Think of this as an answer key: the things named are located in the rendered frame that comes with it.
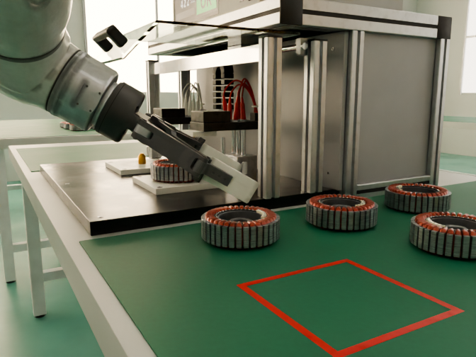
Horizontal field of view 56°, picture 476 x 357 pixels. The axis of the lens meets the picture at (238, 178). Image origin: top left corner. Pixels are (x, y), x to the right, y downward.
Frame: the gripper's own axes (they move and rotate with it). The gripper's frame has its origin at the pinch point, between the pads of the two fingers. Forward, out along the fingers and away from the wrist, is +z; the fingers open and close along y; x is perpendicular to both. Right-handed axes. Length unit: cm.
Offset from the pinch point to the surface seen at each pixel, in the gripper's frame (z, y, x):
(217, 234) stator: 0.3, 4.7, -7.3
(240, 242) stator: 3.3, 6.1, -6.6
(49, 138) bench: -54, -175, -47
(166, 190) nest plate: -5.6, -21.8, -10.8
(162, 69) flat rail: -19, -65, 9
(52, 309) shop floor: -12, -135, -107
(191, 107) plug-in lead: -7, -56, 4
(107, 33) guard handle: -26.8, -15.0, 8.4
